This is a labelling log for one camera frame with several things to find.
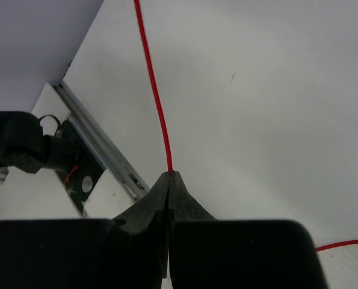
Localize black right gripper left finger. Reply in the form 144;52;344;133
0;172;170;288

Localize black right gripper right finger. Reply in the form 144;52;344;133
168;172;328;288

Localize red black headphones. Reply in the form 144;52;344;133
134;0;358;252

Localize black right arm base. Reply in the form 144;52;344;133
0;111;104;215

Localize aluminium rail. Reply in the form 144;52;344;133
54;82;149;201

